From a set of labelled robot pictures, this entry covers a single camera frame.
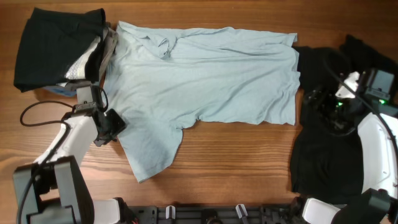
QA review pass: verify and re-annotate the light blue polo shirt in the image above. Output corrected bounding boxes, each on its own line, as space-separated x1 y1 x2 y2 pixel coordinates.
104 21 300 182

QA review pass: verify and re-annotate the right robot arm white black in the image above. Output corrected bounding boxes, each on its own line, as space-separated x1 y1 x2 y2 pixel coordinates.
290 72 397 223

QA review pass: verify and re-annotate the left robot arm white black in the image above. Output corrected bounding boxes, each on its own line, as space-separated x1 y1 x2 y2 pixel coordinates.
13 85 130 223

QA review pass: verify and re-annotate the black garment on right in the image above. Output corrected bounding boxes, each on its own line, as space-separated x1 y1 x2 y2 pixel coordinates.
290 35 397 204

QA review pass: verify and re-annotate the folded blue garment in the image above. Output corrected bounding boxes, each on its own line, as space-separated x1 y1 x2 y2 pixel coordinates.
44 86 76 97

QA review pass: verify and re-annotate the folded grey garment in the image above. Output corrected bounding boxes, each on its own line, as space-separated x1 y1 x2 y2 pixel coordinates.
66 22 119 85

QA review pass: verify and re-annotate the folded black garment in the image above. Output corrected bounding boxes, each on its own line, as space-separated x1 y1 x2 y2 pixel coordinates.
14 8 106 92

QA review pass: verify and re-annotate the white clip left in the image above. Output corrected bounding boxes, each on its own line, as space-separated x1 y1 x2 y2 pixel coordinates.
165 205 176 220

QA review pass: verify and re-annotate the white clip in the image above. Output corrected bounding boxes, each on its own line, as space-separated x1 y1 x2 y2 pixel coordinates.
165 205 176 220
235 204 248 219

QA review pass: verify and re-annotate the white clip right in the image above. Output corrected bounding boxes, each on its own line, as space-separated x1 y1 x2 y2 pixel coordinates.
235 204 248 219

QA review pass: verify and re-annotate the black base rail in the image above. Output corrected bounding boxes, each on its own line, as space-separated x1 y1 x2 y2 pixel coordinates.
130 204 306 224

